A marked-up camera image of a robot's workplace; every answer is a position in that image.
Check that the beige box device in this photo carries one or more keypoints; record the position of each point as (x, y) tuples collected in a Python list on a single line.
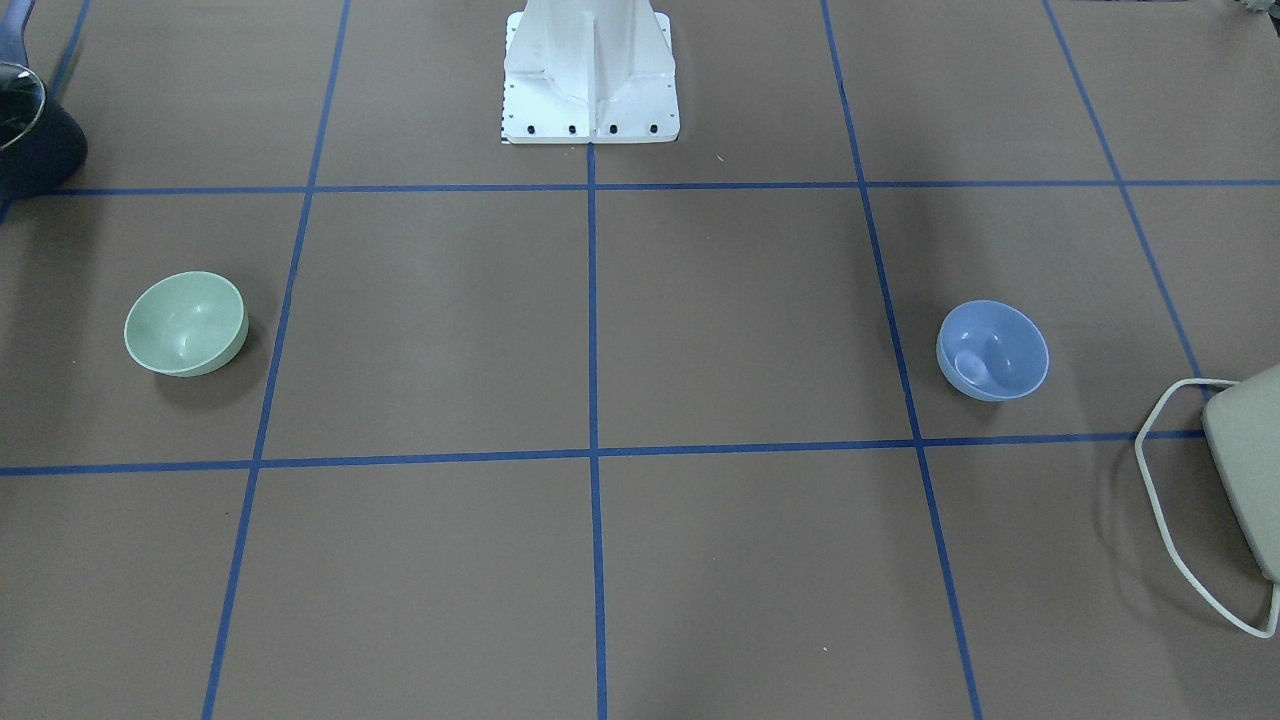
[(1242, 426)]

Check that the blue bowl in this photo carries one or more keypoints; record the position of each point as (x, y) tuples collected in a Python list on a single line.
[(992, 352)]

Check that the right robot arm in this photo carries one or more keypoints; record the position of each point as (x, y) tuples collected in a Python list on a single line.
[(41, 145)]

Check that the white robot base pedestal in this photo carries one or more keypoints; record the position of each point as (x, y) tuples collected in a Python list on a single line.
[(589, 72)]

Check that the green bowl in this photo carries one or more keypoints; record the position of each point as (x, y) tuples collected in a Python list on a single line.
[(187, 324)]

